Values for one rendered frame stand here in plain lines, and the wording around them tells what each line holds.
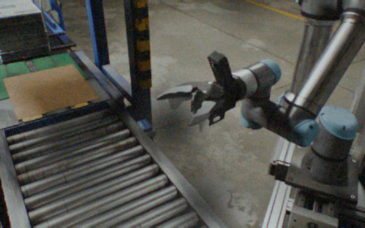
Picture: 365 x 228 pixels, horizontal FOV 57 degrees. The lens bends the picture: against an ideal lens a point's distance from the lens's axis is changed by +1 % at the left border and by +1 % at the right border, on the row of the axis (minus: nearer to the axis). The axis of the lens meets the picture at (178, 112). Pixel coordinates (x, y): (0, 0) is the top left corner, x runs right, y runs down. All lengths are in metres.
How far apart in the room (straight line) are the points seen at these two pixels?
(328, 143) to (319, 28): 0.36
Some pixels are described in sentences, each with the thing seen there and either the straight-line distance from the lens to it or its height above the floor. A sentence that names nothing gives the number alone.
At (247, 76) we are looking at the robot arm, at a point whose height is 1.25.
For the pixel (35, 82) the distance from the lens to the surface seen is 1.94.
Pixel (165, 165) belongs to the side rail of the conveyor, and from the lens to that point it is 1.25.
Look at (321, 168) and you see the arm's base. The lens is 1.22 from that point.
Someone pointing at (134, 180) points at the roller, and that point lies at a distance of 1.22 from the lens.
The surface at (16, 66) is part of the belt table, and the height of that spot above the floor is 0.80.
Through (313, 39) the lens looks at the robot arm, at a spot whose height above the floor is 1.27.
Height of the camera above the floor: 1.63
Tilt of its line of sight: 33 degrees down
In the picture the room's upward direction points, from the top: straight up
